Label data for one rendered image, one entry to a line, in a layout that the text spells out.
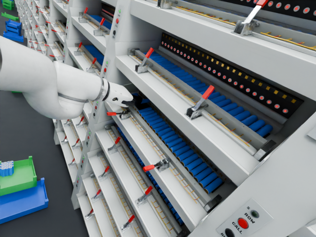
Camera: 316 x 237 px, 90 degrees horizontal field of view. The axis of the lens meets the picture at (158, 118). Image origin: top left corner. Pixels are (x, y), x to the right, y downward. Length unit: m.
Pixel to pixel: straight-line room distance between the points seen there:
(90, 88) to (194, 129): 0.33
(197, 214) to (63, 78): 0.50
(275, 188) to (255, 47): 0.25
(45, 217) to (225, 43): 1.43
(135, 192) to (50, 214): 0.90
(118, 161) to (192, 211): 0.40
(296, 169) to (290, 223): 0.09
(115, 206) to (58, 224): 0.65
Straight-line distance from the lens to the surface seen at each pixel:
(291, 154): 0.33
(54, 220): 1.46
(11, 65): 0.34
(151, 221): 0.66
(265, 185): 0.35
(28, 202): 1.53
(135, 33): 0.72
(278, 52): 0.34
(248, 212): 0.38
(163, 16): 0.53
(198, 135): 0.39
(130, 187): 0.69
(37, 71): 0.38
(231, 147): 0.38
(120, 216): 0.86
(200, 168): 0.53
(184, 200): 0.49
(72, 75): 0.51
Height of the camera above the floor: 1.32
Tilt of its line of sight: 27 degrees down
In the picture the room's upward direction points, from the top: 26 degrees clockwise
